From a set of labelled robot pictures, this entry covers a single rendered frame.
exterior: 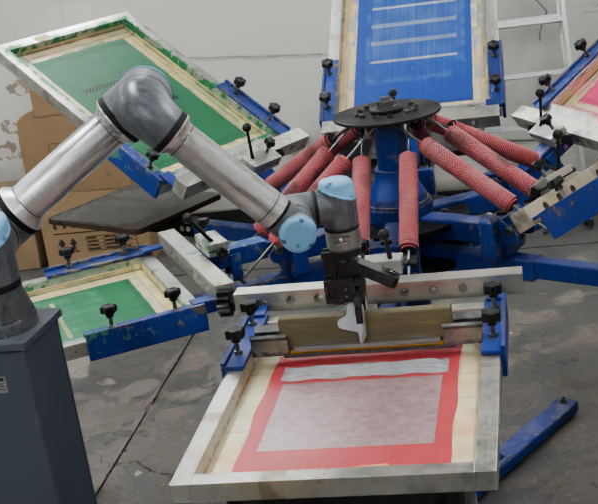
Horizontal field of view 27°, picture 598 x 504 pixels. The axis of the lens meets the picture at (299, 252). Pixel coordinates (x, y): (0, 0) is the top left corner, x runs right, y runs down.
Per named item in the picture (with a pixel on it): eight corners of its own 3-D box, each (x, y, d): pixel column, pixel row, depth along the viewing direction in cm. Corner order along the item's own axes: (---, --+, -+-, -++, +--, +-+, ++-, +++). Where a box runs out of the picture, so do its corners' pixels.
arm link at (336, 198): (312, 177, 268) (351, 171, 268) (319, 226, 271) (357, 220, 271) (315, 187, 260) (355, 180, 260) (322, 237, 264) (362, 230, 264)
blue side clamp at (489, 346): (507, 376, 259) (504, 345, 257) (483, 378, 260) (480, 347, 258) (508, 321, 287) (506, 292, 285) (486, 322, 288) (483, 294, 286)
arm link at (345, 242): (361, 221, 270) (357, 233, 263) (364, 241, 272) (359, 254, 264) (327, 224, 272) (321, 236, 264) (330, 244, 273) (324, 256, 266)
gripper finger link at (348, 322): (340, 344, 274) (336, 302, 273) (367, 342, 273) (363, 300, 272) (338, 347, 271) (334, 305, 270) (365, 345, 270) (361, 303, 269)
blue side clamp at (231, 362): (247, 391, 270) (242, 362, 268) (225, 393, 271) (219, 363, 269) (272, 336, 298) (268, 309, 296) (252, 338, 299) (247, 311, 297)
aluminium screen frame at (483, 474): (498, 490, 214) (496, 470, 213) (171, 504, 226) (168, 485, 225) (503, 315, 287) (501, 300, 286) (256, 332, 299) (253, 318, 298)
